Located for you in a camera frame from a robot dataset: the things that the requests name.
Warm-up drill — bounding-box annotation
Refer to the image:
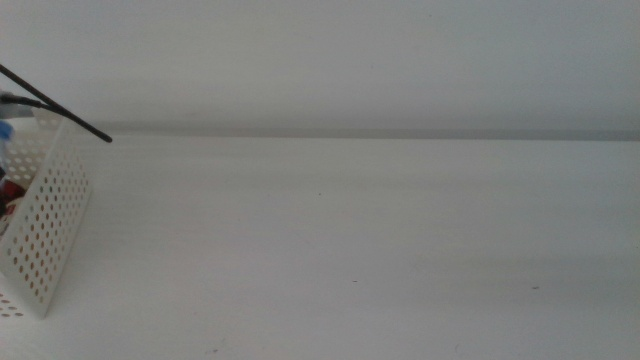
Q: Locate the red cola can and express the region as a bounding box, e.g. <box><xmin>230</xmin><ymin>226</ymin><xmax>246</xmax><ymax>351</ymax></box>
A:
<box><xmin>0</xmin><ymin>179</ymin><xmax>27</xmax><ymax>205</ymax></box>

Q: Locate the clear water bottle blue cap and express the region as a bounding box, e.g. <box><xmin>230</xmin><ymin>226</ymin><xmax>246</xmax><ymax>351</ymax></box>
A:
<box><xmin>0</xmin><ymin>119</ymin><xmax>15</xmax><ymax>174</ymax></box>

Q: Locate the white perforated plastic basket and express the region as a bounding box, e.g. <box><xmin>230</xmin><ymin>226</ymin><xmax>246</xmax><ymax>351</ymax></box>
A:
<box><xmin>0</xmin><ymin>104</ymin><xmax>94</xmax><ymax>321</ymax></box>

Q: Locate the braided black left camera cable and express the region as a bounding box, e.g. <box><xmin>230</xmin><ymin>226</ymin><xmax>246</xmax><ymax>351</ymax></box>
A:
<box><xmin>0</xmin><ymin>63</ymin><xmax>115</xmax><ymax>145</ymax></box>

